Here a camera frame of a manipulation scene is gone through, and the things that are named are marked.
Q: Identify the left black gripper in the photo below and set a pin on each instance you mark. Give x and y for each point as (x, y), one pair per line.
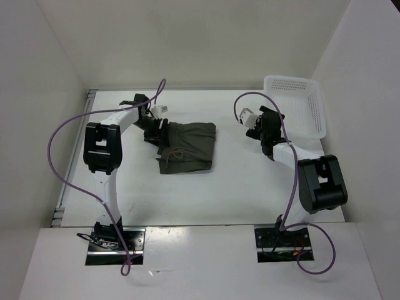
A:
(158, 134)

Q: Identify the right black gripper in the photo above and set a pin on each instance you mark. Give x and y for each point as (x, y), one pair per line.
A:
(254, 132)

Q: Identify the olive green shorts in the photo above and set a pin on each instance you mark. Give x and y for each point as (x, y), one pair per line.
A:
(189, 148)

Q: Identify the white plastic basket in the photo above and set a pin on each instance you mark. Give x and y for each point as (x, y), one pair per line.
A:
(301, 101)

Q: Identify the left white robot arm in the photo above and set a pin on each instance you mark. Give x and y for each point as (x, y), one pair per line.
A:
(103, 154)

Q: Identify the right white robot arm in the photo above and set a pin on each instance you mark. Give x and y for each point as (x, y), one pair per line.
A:
(318, 181)

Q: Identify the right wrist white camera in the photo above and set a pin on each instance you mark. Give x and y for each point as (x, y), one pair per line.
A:
(248, 118)

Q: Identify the wrist white camera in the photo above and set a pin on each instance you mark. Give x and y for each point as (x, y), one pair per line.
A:
(157, 111)
(248, 118)

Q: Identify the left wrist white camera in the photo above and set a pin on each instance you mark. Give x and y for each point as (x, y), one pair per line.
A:
(157, 111)

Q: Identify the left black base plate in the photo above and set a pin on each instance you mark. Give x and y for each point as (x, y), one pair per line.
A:
(108, 252)

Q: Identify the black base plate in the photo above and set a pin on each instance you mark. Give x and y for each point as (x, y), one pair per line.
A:
(108, 252)
(274, 246)

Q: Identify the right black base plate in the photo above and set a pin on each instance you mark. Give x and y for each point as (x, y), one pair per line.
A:
(274, 246)

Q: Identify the aluminium table edge rail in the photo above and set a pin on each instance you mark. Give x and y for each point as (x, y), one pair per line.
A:
(59, 210)

